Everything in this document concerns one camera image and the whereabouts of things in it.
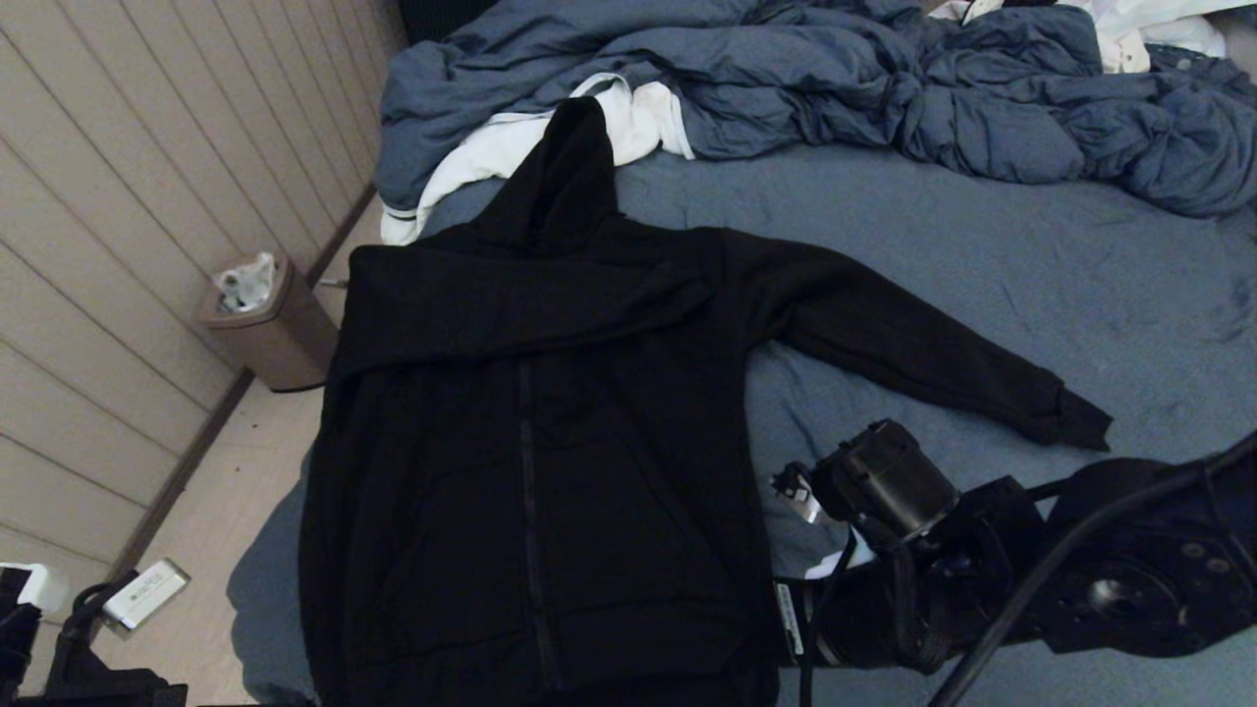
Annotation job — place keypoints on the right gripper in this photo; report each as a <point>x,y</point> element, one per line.
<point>854,619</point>

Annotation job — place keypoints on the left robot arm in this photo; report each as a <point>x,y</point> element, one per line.
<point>25,589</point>

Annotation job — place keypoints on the white garment with dark trim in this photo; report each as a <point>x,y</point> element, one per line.
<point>471,162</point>

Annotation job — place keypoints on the beige trash bin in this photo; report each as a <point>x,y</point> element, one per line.
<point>280,339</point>

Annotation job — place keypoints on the dark headboard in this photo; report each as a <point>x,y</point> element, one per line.
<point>442,18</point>

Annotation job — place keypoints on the black zip hoodie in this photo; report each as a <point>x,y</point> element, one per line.
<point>550,393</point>

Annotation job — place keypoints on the white pillow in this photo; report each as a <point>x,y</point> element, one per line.
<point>1169,20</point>

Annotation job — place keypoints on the blue bed sheet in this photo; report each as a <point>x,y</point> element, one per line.
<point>982,295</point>

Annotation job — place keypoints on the cream crumpled garment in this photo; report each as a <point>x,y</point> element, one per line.
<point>1120,49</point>

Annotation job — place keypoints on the crumpled blue duvet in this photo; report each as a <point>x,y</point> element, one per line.
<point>835,83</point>

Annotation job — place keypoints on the white plastic bin bag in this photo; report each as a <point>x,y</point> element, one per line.
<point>247,283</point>

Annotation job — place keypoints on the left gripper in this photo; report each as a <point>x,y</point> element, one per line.
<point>108,689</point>

